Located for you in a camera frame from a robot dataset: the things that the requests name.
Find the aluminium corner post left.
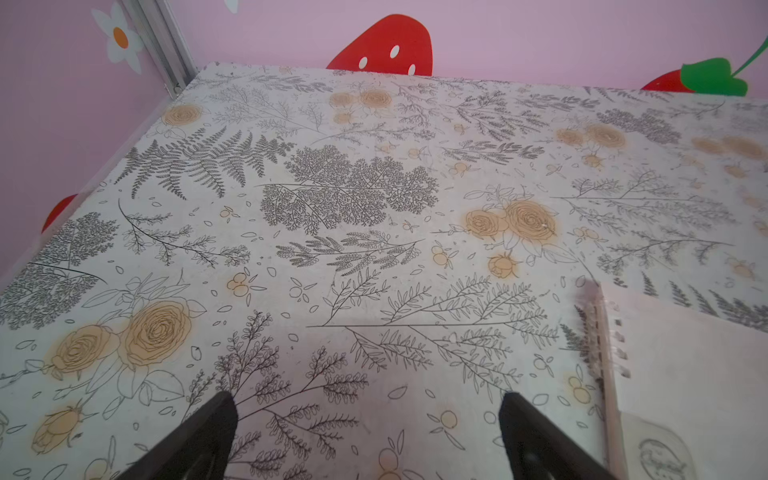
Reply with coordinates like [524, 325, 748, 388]
[121, 0, 198, 99]

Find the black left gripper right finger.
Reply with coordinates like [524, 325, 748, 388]
[498, 392, 614, 480]

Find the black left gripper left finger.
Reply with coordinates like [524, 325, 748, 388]
[119, 392, 238, 480]

